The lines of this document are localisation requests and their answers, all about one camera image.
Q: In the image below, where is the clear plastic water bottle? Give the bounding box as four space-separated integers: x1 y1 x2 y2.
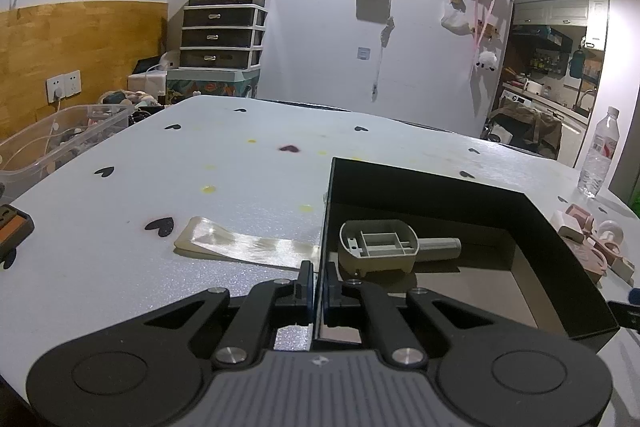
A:
577 106 620 197

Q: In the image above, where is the orange black device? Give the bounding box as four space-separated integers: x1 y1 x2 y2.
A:
0 205 35 259

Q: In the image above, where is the beige plastic scoop tool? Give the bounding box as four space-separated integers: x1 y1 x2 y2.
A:
338 220 462 277

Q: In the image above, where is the clear plastic storage bin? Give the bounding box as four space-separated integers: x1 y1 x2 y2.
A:
0 104 134 204

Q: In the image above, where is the black storage box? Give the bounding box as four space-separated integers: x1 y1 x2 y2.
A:
320 158 618 351

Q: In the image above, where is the white plush toy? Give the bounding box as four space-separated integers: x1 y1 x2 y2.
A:
475 51 498 72

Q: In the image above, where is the cream satin ribbon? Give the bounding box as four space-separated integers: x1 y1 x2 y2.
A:
174 217 320 273

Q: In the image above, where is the white wall power socket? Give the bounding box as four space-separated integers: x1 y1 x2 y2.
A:
46 70 82 104

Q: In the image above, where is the pink round holder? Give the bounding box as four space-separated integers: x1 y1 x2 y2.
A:
565 204 594 231

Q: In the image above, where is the white three drawer unit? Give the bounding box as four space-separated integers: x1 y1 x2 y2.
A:
180 4 268 70

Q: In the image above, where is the pink eyelash curler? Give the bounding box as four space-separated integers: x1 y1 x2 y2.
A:
582 217 636 285

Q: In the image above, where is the white usb charger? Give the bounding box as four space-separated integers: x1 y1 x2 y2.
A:
550 210 585 244

